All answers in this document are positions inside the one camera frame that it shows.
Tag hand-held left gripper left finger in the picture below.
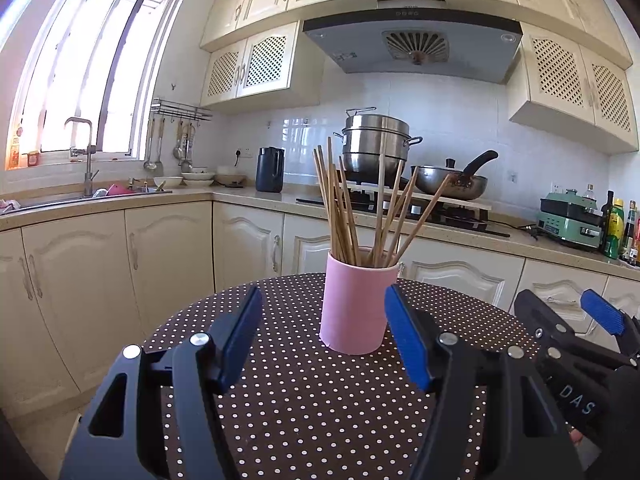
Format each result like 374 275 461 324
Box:
59 286 264 480

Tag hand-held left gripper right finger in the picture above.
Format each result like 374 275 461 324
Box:
384 284 583 480

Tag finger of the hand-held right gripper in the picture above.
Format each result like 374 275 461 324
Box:
514 289 631 368
580 289 640 356

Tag pink cup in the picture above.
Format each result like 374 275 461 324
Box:
320 249 402 356

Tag bunch of chopsticks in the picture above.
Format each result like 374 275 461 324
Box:
312 136 453 268

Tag green yellow bottle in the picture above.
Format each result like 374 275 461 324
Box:
602 199 626 260

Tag green countertop appliance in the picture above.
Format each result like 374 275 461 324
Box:
536 189 604 250

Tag cream lower kitchen cabinets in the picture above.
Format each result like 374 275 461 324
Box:
0 200 640 421

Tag black gas stove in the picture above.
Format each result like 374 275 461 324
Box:
296 175 511 238

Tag beige stone countertop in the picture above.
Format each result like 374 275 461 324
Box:
0 187 640 283

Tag stacked white bowls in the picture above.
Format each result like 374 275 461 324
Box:
215 165 247 188

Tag black electric kettle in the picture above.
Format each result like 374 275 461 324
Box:
255 146 286 194

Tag hanging metal skimmer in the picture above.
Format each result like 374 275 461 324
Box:
180 122 196 173

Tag steel steamer pot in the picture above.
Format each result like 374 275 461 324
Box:
333 106 423 177

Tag steel kitchen faucet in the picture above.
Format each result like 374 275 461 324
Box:
64 116 100 197

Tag steel sink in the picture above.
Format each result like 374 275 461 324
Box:
10 187 173 211

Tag grey range hood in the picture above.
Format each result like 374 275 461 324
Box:
302 9 523 86

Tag kitchen window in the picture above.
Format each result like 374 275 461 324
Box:
5 0 183 166

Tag steel wok with black handle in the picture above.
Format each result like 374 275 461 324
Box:
411 150 500 201

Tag cream lattice wall cabinet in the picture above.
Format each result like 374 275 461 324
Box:
200 20 323 113
507 22 640 156

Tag metal wall utensil rack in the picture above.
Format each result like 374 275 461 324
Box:
151 97 213 122

